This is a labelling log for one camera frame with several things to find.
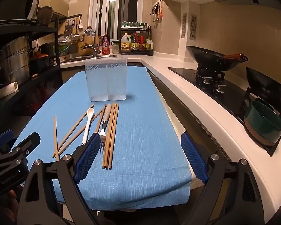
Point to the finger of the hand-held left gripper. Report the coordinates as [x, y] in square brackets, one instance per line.
[4, 138]
[32, 143]

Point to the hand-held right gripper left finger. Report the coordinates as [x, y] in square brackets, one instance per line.
[87, 159]

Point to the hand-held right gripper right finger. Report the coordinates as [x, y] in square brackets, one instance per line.
[193, 159]

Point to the wooden chopstick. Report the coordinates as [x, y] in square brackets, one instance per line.
[105, 154]
[73, 130]
[100, 118]
[70, 143]
[110, 133]
[56, 138]
[115, 133]

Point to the white plastic spoon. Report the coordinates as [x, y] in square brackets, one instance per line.
[87, 124]

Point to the clear plastic utensil holder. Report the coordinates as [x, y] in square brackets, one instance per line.
[105, 79]

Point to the white paper roll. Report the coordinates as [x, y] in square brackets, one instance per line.
[7, 89]

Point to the blue table cloth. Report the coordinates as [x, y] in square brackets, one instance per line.
[142, 121]

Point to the metal stove knob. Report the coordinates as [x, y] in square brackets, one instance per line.
[207, 80]
[221, 88]

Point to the green cooking pot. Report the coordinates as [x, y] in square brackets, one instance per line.
[262, 124]

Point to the steel stock pot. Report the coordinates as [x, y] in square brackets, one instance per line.
[15, 61]

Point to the dark red pot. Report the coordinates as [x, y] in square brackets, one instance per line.
[38, 62]

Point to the black gas stove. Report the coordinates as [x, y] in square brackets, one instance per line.
[185, 73]

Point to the chrome kitchen faucet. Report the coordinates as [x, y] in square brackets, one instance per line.
[94, 49]

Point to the black metal shelf rack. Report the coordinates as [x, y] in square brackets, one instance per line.
[25, 29]

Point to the glass jar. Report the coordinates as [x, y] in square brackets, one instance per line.
[115, 49]

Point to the red soap pouch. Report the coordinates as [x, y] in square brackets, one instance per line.
[105, 46]

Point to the wooden cutting board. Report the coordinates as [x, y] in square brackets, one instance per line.
[88, 43]

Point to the hanging metal grater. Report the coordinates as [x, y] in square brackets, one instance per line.
[68, 29]

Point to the cooking oil jug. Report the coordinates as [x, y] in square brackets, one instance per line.
[126, 45]

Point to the red sauce bottle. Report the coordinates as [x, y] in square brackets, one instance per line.
[135, 43]

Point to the steel mixing bowl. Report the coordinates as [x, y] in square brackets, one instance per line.
[45, 15]

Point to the black spice rack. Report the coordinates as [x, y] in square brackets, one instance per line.
[135, 28]

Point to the row of spice jars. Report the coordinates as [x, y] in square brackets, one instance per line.
[130, 24]

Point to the hanging kitchen tools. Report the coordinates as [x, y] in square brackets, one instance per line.
[158, 9]

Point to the wide wall vent grille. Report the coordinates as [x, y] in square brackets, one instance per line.
[193, 27]

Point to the narrow wall vent grille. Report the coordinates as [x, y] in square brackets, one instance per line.
[184, 25]

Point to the white frame window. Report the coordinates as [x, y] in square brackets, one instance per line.
[105, 16]

